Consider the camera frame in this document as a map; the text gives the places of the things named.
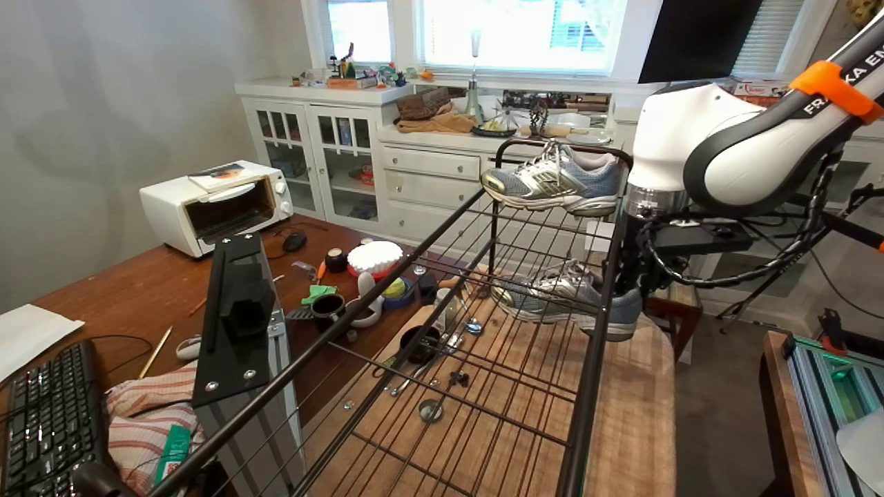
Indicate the black metal shoe rack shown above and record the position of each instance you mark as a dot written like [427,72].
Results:
[589,387]

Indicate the round metal lid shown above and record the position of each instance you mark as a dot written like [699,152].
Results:
[433,411]

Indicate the white glass door cabinet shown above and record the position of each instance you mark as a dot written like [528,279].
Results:
[307,155]

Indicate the small silver metal piece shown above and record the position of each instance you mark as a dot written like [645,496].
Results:
[475,327]

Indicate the small black clip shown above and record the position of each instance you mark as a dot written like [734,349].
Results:
[460,378]

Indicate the yellow ball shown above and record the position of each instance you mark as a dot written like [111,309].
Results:
[395,290]

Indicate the black stand with orange clamps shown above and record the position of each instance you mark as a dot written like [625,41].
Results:
[852,228]

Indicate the black round roll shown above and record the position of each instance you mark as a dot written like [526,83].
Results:
[420,346]

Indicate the black mug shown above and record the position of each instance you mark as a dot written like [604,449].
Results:
[326,313]

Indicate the glass candle holder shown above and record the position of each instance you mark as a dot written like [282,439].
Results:
[473,87]

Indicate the white toaster oven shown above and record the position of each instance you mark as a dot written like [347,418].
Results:
[184,210]

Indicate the beige woven tablecloth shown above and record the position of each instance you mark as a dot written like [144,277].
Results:
[636,414]

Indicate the white paper sheet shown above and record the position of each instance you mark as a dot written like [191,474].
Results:
[31,335]

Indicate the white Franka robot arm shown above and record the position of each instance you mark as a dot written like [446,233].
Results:
[756,155]

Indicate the black flat screen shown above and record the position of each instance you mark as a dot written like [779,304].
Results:
[699,36]

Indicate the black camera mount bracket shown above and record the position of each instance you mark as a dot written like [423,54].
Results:
[236,313]

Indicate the green plastic tube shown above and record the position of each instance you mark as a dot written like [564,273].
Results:
[173,453]

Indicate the pink striped cloth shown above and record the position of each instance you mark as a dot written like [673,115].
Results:
[140,431]

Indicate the small black cup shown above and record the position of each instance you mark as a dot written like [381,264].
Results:
[336,260]

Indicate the green plastic toy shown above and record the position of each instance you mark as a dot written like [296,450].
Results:
[319,293]

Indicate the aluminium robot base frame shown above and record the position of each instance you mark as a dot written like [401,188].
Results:
[844,387]

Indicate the thin wooden stick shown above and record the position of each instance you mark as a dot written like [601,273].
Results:
[155,353]

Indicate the black computer mouse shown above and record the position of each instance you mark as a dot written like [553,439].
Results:
[294,242]

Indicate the clear glass jar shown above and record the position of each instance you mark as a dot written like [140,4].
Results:
[449,309]

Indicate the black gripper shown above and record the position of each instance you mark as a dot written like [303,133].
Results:
[647,257]

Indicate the brown bag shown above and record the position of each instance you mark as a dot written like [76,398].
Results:
[423,102]

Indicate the white drawer chest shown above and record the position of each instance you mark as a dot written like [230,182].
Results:
[428,179]

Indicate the black computer keyboard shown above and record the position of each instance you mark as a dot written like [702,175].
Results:
[50,422]

